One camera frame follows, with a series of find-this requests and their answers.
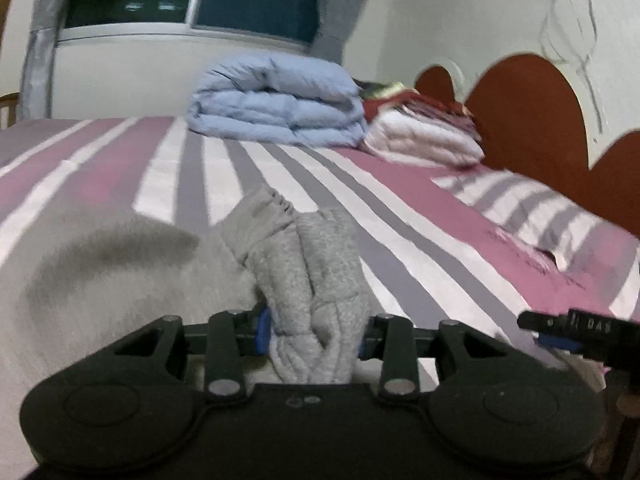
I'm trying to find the red folded blankets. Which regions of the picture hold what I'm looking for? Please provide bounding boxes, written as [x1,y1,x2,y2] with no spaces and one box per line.
[355,79,482,141]

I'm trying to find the white wall cable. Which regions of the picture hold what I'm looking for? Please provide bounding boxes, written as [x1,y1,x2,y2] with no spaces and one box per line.
[537,0,609,143]

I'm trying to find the white folded quilt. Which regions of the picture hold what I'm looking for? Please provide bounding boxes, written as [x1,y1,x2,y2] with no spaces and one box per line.
[360,110,485,168]

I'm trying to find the grey pants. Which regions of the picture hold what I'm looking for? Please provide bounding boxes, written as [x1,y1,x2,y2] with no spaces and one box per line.
[1,187,378,478]

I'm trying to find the light blue folded duvet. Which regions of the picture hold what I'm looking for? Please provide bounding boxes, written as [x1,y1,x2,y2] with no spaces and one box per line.
[186,51,367,148]

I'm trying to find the wooden chair by door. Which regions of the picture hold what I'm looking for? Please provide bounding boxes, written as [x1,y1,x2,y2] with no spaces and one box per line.
[0,92,20,129]

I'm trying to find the red wooden headboard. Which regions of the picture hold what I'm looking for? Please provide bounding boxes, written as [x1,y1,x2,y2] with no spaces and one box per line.
[414,53,640,239]

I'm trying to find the grey curtain left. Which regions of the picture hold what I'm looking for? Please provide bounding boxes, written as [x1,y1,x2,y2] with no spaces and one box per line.
[20,0,68,119]

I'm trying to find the striped pink grey bedsheet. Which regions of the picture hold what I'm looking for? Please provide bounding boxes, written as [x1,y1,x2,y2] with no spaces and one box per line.
[0,115,640,386]

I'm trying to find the striped pillow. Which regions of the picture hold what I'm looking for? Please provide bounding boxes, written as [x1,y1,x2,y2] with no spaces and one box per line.
[433,170,639,320]

